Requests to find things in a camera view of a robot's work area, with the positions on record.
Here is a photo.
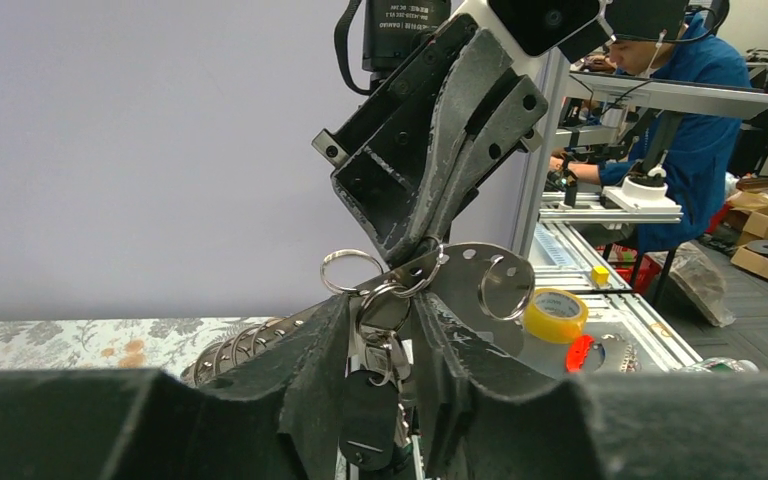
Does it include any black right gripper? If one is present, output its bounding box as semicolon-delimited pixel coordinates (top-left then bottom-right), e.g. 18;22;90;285
313;13;548;265

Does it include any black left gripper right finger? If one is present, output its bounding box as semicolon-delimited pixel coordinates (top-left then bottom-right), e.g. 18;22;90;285
411;293;768;479

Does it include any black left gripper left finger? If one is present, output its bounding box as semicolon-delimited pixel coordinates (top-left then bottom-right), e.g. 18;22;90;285
0;295;350;479

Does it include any black oval key tag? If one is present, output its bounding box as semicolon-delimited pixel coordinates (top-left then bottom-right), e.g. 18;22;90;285
338;370;398;471

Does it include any operator hand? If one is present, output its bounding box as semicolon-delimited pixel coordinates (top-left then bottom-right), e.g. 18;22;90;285
547;156;582;183

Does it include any yellow tape roll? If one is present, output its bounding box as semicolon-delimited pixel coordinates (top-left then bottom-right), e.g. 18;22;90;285
522;288;589;344

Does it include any floral table mat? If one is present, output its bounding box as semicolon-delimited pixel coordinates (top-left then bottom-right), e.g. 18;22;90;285
0;317;266;376

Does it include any operator head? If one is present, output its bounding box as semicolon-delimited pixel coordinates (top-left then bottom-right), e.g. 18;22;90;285
605;0;688;77

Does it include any yellow cube on bench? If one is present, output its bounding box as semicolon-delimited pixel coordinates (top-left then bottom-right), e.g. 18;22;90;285
590;266;611;288

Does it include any operator blue jacket torso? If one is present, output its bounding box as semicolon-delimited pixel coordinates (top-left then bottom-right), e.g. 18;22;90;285
580;14;750;252

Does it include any clear plastic water bottle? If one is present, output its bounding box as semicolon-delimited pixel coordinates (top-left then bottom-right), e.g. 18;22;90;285
678;357;760;373

